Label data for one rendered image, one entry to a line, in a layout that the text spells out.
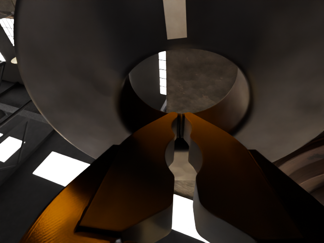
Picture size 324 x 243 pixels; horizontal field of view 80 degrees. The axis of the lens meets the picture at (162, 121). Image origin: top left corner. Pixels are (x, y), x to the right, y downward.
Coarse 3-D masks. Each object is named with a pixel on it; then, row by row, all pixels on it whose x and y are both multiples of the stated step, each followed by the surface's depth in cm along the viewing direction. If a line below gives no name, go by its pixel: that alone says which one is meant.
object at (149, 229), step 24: (168, 120) 11; (120, 144) 9; (144, 144) 9; (168, 144) 9; (120, 168) 8; (144, 168) 8; (168, 168) 8; (96, 192) 7; (120, 192) 7; (144, 192) 7; (168, 192) 7; (96, 216) 6; (120, 216) 6; (144, 216) 6; (168, 216) 6; (144, 240) 6
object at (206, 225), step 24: (192, 120) 11; (192, 144) 9; (216, 144) 9; (240, 144) 9; (216, 168) 8; (240, 168) 8; (216, 192) 7; (240, 192) 7; (264, 192) 7; (216, 216) 6; (240, 216) 6; (264, 216) 6; (288, 216) 6; (216, 240) 6; (240, 240) 6; (264, 240) 5; (288, 240) 5
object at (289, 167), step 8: (312, 144) 31; (320, 144) 30; (296, 152) 33; (304, 152) 31; (312, 152) 31; (320, 152) 30; (280, 160) 36; (288, 160) 34; (296, 160) 33; (304, 160) 32; (312, 160) 32; (320, 160) 31; (280, 168) 36; (288, 168) 35; (296, 168) 34; (304, 168) 33; (312, 168) 32; (320, 168) 31; (296, 176) 35; (304, 176) 33; (312, 176) 32; (320, 176) 31; (304, 184) 33; (312, 184) 33; (320, 184) 32
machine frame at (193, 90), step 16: (176, 64) 48; (192, 64) 47; (208, 64) 45; (224, 64) 44; (176, 80) 51; (192, 80) 50; (208, 80) 48; (224, 80) 46; (176, 96) 55; (192, 96) 53; (208, 96) 51; (224, 96) 50; (176, 112) 59; (192, 112) 57; (176, 192) 98; (192, 192) 92
